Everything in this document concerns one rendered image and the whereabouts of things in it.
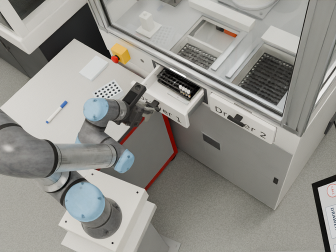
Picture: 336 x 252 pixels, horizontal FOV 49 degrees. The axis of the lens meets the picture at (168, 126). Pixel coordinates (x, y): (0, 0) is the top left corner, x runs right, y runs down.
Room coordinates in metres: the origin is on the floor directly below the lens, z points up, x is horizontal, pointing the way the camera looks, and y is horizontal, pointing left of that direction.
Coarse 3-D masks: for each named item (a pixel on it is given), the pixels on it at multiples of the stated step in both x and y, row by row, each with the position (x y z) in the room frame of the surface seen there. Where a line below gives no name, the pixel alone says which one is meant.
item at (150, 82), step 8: (152, 72) 1.02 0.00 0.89; (144, 80) 0.99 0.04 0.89; (152, 80) 1.01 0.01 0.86; (152, 88) 0.98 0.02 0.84; (160, 88) 0.97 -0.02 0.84; (168, 88) 0.95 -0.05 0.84; (200, 88) 0.91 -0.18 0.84; (168, 96) 0.91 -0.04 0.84; (200, 96) 0.83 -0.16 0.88; (176, 104) 0.86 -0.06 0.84; (184, 104) 0.85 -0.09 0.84; (192, 104) 0.80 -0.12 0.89; (192, 112) 0.79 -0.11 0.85
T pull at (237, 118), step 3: (237, 114) 0.69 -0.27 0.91; (228, 117) 0.69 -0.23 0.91; (231, 117) 0.68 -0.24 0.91; (234, 117) 0.68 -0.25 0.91; (237, 117) 0.67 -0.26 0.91; (240, 117) 0.67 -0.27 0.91; (231, 120) 0.67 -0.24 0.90; (234, 120) 0.66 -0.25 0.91; (237, 120) 0.66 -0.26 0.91; (240, 120) 0.66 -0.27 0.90; (237, 123) 0.65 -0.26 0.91; (240, 123) 0.65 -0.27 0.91; (243, 123) 0.64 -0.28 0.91
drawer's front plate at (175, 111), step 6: (132, 84) 0.96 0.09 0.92; (150, 90) 0.90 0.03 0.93; (144, 96) 0.92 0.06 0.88; (150, 96) 0.89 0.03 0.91; (156, 96) 0.87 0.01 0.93; (162, 102) 0.83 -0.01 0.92; (168, 102) 0.82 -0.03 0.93; (162, 108) 0.84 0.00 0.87; (168, 108) 0.81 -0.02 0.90; (174, 108) 0.79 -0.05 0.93; (180, 108) 0.78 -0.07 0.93; (168, 114) 0.82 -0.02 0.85; (174, 114) 0.79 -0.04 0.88; (180, 114) 0.76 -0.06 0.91; (186, 114) 0.75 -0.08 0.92; (174, 120) 0.80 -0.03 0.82; (180, 120) 0.77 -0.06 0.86; (186, 120) 0.75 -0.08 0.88; (186, 126) 0.75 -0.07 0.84
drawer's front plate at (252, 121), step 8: (216, 96) 0.78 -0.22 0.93; (216, 104) 0.77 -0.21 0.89; (224, 104) 0.74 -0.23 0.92; (232, 104) 0.73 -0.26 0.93; (216, 112) 0.77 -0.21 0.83; (224, 112) 0.74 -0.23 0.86; (232, 112) 0.71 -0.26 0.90; (240, 112) 0.68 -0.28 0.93; (248, 112) 0.67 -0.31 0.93; (248, 120) 0.65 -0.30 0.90; (256, 120) 0.63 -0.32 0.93; (248, 128) 0.65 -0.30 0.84; (256, 128) 0.62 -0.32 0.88; (264, 128) 0.60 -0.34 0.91; (272, 128) 0.58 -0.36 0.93; (264, 136) 0.59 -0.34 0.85; (272, 136) 0.57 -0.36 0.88
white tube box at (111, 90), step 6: (108, 84) 1.11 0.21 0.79; (114, 84) 1.10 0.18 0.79; (96, 90) 1.10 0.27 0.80; (102, 90) 1.08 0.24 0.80; (108, 90) 1.07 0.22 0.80; (114, 90) 1.06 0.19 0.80; (120, 90) 1.05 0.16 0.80; (96, 96) 1.07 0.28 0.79; (102, 96) 1.06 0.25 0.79; (108, 96) 1.05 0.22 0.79; (114, 96) 1.04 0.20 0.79; (120, 96) 1.04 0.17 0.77
